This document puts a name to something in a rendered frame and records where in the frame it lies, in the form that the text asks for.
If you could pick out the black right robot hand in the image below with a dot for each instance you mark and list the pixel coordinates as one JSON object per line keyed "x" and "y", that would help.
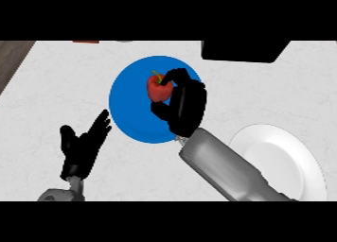
{"x": 188, "y": 107}

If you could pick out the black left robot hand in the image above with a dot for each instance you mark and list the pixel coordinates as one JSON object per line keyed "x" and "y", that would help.
{"x": 84, "y": 148}

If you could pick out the red bell pepper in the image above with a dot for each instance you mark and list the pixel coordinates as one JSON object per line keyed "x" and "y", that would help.
{"x": 158, "y": 90}

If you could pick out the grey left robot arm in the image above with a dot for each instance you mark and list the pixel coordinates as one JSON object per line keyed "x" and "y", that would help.
{"x": 68, "y": 192}

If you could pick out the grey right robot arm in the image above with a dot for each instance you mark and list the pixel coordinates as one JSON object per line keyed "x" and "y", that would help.
{"x": 231, "y": 170}

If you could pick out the blue plate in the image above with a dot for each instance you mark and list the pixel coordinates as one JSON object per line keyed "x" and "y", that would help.
{"x": 133, "y": 100}

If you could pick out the white plate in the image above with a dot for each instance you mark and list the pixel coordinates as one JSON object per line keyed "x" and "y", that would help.
{"x": 282, "y": 157}

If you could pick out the black appliance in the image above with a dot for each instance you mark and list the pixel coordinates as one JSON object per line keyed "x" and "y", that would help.
{"x": 243, "y": 50}

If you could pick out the red-brown object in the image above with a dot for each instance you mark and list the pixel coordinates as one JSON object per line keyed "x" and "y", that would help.
{"x": 86, "y": 41}

